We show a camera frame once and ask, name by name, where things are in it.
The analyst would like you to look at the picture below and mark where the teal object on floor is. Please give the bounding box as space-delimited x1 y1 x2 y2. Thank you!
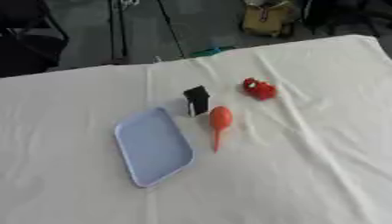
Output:
190 45 238 59

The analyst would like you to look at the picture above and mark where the black tripod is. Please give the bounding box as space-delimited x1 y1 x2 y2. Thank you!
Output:
105 0 187 66

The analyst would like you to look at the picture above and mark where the red soft toy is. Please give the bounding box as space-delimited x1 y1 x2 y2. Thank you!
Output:
240 77 279 102

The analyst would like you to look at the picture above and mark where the yellow bag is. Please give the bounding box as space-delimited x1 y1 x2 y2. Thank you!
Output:
240 0 298 38

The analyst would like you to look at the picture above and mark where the black chair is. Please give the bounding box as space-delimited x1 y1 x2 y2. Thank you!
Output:
0 0 71 79

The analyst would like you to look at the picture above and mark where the light blue plastic tray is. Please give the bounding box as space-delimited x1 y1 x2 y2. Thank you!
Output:
113 107 196 189

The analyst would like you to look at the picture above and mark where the small black box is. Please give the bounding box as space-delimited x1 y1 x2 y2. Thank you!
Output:
182 85 212 118

